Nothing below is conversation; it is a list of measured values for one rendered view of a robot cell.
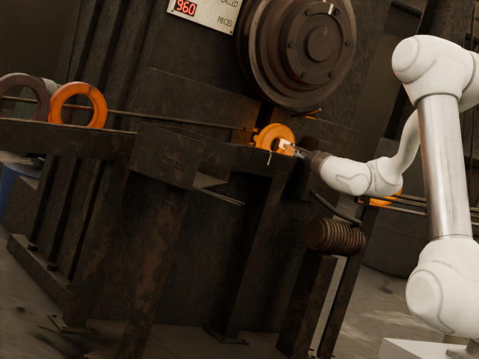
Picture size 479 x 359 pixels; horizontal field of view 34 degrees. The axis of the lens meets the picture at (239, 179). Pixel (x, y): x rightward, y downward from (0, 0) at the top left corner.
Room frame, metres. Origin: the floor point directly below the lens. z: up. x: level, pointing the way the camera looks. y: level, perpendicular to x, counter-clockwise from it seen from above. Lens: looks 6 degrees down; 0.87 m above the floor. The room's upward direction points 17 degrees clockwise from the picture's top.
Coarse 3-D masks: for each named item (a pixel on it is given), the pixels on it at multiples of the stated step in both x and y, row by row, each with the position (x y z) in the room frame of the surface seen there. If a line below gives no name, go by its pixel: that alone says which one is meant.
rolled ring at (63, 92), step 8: (64, 88) 2.29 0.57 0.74; (72, 88) 2.30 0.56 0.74; (80, 88) 2.32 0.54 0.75; (88, 88) 2.33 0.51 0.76; (96, 88) 2.35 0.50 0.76; (56, 96) 2.28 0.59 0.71; (64, 96) 2.29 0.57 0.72; (88, 96) 2.36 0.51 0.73; (96, 96) 2.35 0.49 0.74; (56, 104) 2.28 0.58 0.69; (96, 104) 2.36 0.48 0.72; (104, 104) 2.37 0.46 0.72; (56, 112) 2.29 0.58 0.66; (96, 112) 2.37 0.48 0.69; (104, 112) 2.38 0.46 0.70; (48, 120) 2.30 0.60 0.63; (56, 120) 2.29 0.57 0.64; (96, 120) 2.37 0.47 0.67; (104, 120) 2.38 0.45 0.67
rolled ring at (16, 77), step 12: (0, 84) 2.18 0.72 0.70; (12, 84) 2.20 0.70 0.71; (24, 84) 2.22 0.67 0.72; (36, 84) 2.24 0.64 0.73; (0, 96) 2.19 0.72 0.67; (36, 96) 2.27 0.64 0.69; (48, 96) 2.27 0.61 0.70; (36, 108) 2.28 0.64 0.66; (48, 108) 2.27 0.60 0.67; (36, 120) 2.26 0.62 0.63
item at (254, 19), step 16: (256, 0) 2.65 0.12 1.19; (272, 0) 2.63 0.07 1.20; (256, 16) 2.61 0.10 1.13; (352, 16) 2.84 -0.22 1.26; (256, 32) 2.62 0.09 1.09; (352, 32) 2.86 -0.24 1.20; (256, 48) 2.63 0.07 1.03; (352, 48) 2.87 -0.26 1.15; (256, 64) 2.64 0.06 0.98; (256, 80) 2.66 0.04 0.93; (336, 80) 2.85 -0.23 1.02; (272, 96) 2.70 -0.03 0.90; (288, 96) 2.74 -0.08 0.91; (320, 96) 2.82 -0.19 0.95
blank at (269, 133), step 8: (264, 128) 2.76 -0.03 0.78; (272, 128) 2.75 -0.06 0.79; (280, 128) 2.77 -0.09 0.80; (288, 128) 2.79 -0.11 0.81; (264, 136) 2.74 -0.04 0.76; (272, 136) 2.75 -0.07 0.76; (280, 136) 2.78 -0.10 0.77; (288, 136) 2.79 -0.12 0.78; (256, 144) 2.75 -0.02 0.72; (264, 144) 2.74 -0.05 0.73; (280, 152) 2.79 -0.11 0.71
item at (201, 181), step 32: (160, 128) 2.13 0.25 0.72; (160, 160) 2.12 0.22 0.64; (192, 160) 2.09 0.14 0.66; (224, 160) 2.34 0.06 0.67; (160, 224) 2.24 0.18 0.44; (160, 256) 2.23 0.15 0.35; (160, 288) 2.26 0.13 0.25; (128, 320) 2.24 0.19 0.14; (96, 352) 2.25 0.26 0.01; (128, 352) 2.23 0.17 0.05
